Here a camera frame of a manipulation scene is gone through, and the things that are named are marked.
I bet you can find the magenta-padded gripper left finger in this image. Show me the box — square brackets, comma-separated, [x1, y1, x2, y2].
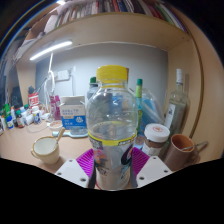
[54, 148, 98, 189]

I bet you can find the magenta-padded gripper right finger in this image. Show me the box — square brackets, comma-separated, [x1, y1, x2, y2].
[129, 146, 174, 188]

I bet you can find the clear yellow-capped drink bottle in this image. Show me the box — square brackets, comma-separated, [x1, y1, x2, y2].
[85, 64, 139, 192]

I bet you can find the brown jar with white lid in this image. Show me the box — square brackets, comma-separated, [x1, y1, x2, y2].
[141, 123, 171, 158]

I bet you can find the brown mug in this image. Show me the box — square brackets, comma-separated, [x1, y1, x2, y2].
[163, 133, 196, 172]

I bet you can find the cream ceramic mug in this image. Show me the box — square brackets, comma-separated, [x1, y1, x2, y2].
[30, 135, 62, 165]

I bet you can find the blue and white carton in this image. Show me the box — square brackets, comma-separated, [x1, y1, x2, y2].
[59, 95, 88, 131]

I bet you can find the clear blue plastic bag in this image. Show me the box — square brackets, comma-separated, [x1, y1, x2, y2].
[141, 88, 166, 128]

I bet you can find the tall clear glass bottle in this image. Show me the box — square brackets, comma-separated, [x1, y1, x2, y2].
[163, 68, 191, 158]

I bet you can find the pink packet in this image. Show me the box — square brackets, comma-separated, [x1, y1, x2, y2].
[49, 94, 63, 116]

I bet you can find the slim green-capped bottle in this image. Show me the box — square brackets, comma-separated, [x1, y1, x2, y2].
[134, 78, 145, 148]

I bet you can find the white bottle with blue cap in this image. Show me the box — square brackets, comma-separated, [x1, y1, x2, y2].
[5, 114, 15, 130]

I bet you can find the red and white canister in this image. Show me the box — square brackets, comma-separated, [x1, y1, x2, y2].
[28, 93, 40, 109]

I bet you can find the small green bottle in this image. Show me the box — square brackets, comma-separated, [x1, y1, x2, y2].
[3, 103, 11, 118]

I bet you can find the small black bag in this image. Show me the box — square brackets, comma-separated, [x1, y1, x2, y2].
[9, 86, 23, 108]

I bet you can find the white LED light bar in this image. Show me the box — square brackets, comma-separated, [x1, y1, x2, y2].
[29, 40, 74, 62]

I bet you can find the wooden-handled spoon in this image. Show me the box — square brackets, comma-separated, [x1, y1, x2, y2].
[53, 127, 67, 148]

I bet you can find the white charging cable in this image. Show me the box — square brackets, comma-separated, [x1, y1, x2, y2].
[41, 53, 57, 116]

